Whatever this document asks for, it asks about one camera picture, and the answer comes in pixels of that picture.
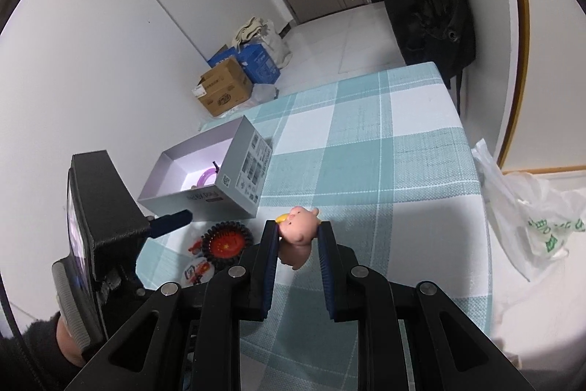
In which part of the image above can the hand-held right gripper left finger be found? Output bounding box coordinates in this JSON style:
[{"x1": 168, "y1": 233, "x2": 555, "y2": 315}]
[{"x1": 64, "y1": 221, "x2": 281, "y2": 391}]

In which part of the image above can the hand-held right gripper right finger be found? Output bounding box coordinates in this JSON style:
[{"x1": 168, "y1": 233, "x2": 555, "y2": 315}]
[{"x1": 317, "y1": 221, "x2": 536, "y2": 391}]

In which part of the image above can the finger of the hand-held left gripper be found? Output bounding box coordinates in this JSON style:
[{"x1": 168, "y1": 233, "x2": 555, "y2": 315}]
[{"x1": 147, "y1": 210, "x2": 193, "y2": 240}]

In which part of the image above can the black bead bracelet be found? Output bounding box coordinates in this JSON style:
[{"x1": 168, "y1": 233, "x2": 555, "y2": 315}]
[{"x1": 201, "y1": 221, "x2": 253, "y2": 271}]

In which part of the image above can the pink pig toy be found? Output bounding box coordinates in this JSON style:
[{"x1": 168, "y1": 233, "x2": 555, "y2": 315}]
[{"x1": 275, "y1": 206, "x2": 321, "y2": 271}]

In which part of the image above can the red round badge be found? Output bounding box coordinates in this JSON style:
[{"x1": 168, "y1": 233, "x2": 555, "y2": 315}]
[{"x1": 209, "y1": 230, "x2": 243, "y2": 259}]

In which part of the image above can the grey cardboard box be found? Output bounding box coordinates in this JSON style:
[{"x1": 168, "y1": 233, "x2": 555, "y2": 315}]
[{"x1": 137, "y1": 115, "x2": 274, "y2": 221}]

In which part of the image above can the person's left forearm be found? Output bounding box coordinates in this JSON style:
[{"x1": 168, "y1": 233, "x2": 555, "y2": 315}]
[{"x1": 0, "y1": 311, "x2": 88, "y2": 391}]

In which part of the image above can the teal checked tablecloth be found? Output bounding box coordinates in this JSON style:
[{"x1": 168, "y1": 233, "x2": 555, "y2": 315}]
[{"x1": 137, "y1": 62, "x2": 493, "y2": 391}]

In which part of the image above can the brown cardboard box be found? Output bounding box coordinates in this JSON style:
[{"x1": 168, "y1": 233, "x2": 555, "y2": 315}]
[{"x1": 191, "y1": 56, "x2": 254, "y2": 118}]

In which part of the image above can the grey plastic mail bag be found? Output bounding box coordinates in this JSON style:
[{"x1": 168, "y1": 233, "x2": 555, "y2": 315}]
[{"x1": 252, "y1": 83, "x2": 280, "y2": 104}]

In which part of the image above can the blue cardboard box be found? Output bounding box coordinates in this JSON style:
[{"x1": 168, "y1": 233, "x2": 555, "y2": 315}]
[{"x1": 207, "y1": 43, "x2": 281, "y2": 84}]

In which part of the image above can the white plastic bag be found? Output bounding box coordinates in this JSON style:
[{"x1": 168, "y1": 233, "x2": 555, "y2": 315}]
[{"x1": 471, "y1": 139, "x2": 586, "y2": 282}]

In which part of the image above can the beige cloth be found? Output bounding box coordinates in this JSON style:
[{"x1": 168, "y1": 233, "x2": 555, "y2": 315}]
[{"x1": 233, "y1": 18, "x2": 275, "y2": 48}]

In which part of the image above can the purple bracelet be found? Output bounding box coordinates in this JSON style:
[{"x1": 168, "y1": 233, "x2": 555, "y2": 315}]
[{"x1": 194, "y1": 167, "x2": 218, "y2": 189}]

